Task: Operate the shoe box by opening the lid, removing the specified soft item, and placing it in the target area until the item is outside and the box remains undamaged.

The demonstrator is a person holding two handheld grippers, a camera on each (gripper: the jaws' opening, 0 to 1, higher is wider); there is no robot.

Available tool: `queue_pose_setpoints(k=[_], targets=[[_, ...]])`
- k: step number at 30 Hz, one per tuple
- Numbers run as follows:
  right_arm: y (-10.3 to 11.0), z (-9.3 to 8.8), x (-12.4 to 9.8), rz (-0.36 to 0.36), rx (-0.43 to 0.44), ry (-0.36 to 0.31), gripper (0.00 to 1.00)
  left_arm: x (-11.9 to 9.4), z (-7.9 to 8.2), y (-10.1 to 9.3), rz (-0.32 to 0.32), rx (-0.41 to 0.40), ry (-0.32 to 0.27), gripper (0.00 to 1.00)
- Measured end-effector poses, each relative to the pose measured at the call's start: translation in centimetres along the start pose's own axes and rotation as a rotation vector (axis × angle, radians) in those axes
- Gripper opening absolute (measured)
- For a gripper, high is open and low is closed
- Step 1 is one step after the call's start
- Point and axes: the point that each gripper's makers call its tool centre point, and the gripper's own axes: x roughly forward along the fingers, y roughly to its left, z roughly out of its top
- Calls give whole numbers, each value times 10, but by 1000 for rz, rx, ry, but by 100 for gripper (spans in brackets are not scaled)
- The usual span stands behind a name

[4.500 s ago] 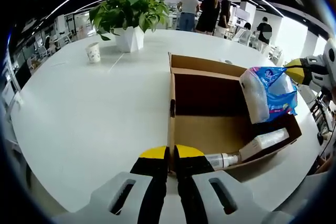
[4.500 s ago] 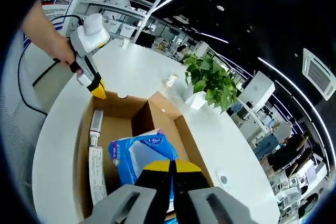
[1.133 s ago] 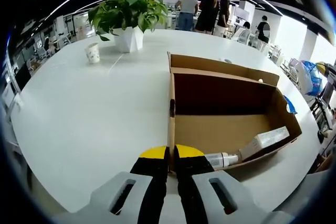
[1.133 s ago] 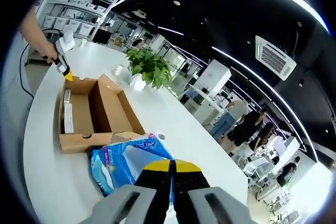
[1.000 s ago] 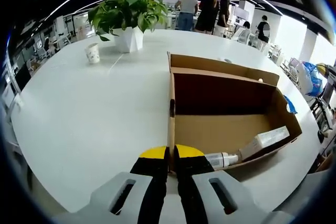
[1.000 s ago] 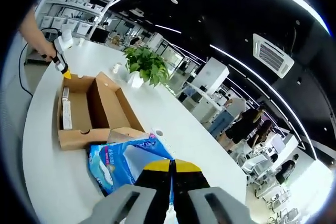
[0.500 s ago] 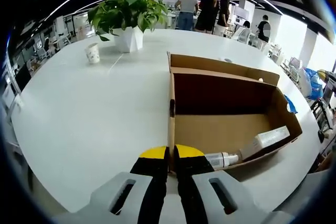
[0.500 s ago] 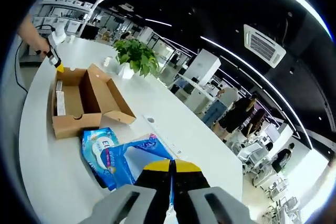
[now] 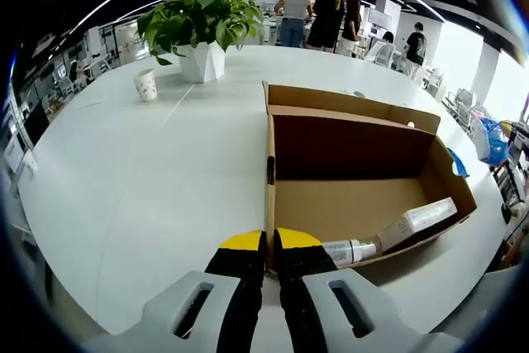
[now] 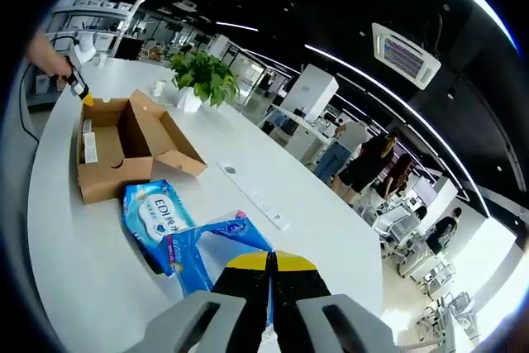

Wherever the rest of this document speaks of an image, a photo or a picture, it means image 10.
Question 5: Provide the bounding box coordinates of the white office chair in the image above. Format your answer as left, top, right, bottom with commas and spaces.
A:
374, 199, 418, 246

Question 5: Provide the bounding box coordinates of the person's left hand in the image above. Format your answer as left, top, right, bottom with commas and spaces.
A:
50, 52, 75, 82

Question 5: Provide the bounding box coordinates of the white office desk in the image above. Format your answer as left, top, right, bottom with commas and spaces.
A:
258, 103, 344, 164

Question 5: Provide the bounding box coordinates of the white power strip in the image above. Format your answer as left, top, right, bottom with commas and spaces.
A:
216, 160, 290, 231

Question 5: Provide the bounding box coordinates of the grey metal shelving rack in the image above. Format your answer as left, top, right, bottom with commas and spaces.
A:
45, 0, 174, 60

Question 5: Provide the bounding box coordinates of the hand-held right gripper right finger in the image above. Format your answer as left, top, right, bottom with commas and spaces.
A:
272, 250, 400, 353

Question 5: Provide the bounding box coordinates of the white square pillar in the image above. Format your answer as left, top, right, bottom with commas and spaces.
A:
283, 64, 340, 125

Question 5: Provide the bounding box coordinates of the blue tissue soft pack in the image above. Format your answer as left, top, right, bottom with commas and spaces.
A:
159, 210, 274, 329

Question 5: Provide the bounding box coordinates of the blue wet wipes soft pack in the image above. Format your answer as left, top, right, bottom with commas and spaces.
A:
121, 179, 198, 275

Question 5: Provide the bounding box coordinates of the potted green plant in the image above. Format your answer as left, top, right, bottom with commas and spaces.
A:
167, 50, 241, 113

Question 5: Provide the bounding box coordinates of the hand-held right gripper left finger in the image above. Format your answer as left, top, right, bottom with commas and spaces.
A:
123, 250, 273, 353

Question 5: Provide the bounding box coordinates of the ceiling air conditioner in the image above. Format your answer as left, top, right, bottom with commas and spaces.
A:
370, 21, 442, 92

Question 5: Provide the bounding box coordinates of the brown cardboard shoe box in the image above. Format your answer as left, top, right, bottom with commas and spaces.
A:
76, 88, 207, 205

